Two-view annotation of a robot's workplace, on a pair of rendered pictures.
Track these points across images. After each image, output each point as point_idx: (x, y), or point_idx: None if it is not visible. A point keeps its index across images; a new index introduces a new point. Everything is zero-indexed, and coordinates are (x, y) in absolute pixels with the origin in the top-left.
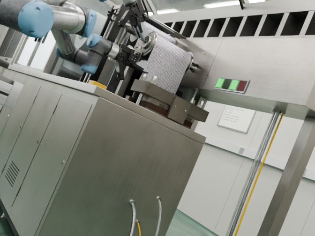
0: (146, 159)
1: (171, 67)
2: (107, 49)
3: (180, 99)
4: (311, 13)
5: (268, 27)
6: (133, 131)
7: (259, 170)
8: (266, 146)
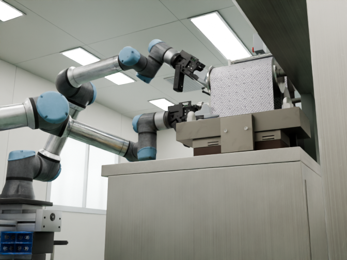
0: (204, 231)
1: (248, 88)
2: (151, 122)
3: (229, 117)
4: None
5: None
6: (166, 198)
7: None
8: None
